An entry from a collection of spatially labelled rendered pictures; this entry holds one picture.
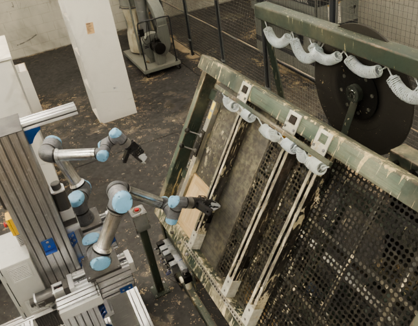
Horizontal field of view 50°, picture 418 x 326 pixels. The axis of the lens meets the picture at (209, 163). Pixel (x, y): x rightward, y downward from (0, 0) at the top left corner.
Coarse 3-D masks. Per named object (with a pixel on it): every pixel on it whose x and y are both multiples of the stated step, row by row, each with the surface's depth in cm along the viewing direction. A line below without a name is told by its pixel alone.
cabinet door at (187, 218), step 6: (192, 180) 326; (198, 180) 319; (192, 186) 325; (198, 186) 318; (204, 186) 311; (186, 192) 331; (192, 192) 325; (198, 192) 318; (204, 192) 311; (186, 210) 328; (192, 210) 322; (198, 210) 315; (180, 216) 335; (186, 216) 328; (192, 216) 321; (198, 216) 315; (180, 222) 334; (186, 222) 327; (192, 222) 320; (186, 228) 325; (192, 228) 319
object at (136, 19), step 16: (128, 0) 800; (144, 0) 795; (128, 16) 832; (144, 16) 805; (160, 16) 761; (128, 32) 851; (144, 32) 809; (160, 32) 800; (144, 48) 800; (160, 48) 786; (144, 64) 820; (160, 64) 809; (176, 64) 812
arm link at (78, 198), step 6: (72, 192) 321; (78, 192) 320; (84, 192) 324; (72, 198) 316; (78, 198) 315; (84, 198) 319; (72, 204) 315; (78, 204) 316; (84, 204) 319; (78, 210) 318; (84, 210) 320
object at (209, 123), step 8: (216, 104) 308; (216, 112) 311; (208, 120) 313; (208, 128) 314; (208, 136) 317; (200, 152) 320; (192, 160) 325; (192, 168) 324; (192, 176) 327; (184, 184) 330; (184, 192) 331
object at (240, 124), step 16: (224, 96) 266; (240, 96) 273; (240, 112) 272; (240, 128) 279; (240, 144) 284; (224, 160) 286; (224, 176) 290; (208, 192) 297; (208, 224) 304; (192, 240) 307
